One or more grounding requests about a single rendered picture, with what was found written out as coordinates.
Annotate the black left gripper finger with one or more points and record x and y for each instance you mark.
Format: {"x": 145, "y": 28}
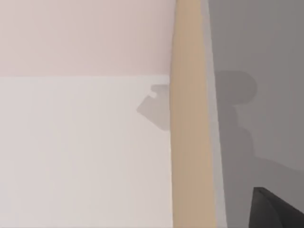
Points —
{"x": 268, "y": 213}

